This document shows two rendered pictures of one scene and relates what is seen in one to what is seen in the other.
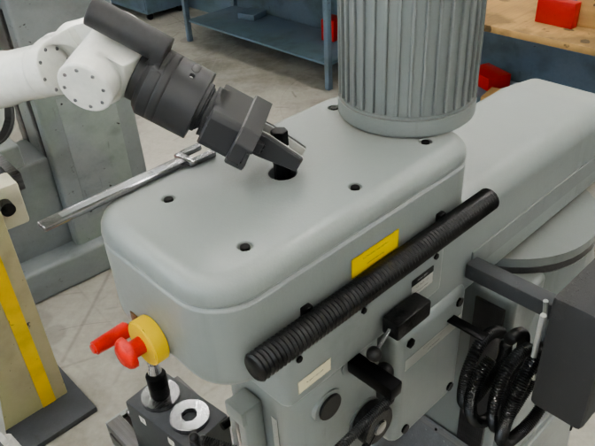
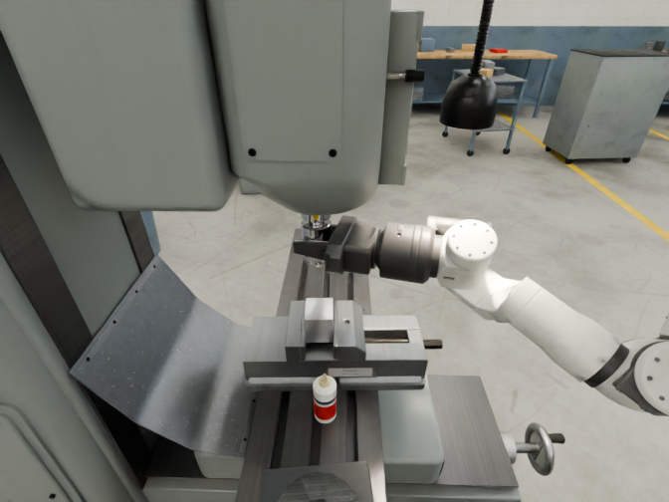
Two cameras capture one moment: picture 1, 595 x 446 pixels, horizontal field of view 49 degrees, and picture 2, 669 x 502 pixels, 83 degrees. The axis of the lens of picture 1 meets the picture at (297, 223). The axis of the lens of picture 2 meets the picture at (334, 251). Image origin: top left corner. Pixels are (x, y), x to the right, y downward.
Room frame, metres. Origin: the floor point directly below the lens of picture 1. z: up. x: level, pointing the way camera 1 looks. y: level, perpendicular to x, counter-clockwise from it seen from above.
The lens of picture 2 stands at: (1.08, 0.39, 1.56)
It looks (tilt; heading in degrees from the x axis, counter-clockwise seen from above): 34 degrees down; 223
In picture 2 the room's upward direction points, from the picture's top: straight up
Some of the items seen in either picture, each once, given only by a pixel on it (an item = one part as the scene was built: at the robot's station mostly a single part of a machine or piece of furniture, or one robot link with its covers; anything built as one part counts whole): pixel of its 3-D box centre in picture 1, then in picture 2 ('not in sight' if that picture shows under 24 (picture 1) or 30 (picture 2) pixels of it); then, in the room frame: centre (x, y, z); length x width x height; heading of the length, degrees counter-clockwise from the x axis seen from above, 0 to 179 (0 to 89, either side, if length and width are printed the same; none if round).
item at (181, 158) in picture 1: (130, 184); not in sight; (0.71, 0.21, 1.89); 0.24 x 0.04 x 0.01; 133
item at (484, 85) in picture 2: not in sight; (470, 99); (0.56, 0.16, 1.45); 0.07 x 0.07 x 0.06
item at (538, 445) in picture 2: not in sight; (524, 447); (0.39, 0.39, 0.63); 0.16 x 0.12 x 0.12; 132
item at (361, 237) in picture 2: not in sight; (371, 249); (0.68, 0.10, 1.23); 0.13 x 0.12 x 0.10; 28
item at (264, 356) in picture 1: (387, 269); not in sight; (0.64, -0.11, 1.79); 0.45 x 0.04 x 0.04; 132
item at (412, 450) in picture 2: not in sight; (322, 404); (0.72, 0.01, 0.79); 0.50 x 0.35 x 0.12; 132
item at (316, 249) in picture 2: not in sight; (311, 250); (0.75, 0.03, 1.23); 0.06 x 0.02 x 0.03; 118
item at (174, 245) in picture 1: (294, 219); not in sight; (0.73, 0.00, 1.81); 0.47 x 0.26 x 0.16; 132
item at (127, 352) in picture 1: (131, 350); not in sight; (0.55, 0.20, 1.76); 0.04 x 0.03 x 0.04; 42
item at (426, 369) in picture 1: (377, 333); (161, 83); (0.85, -0.13, 1.47); 0.24 x 0.19 x 0.26; 42
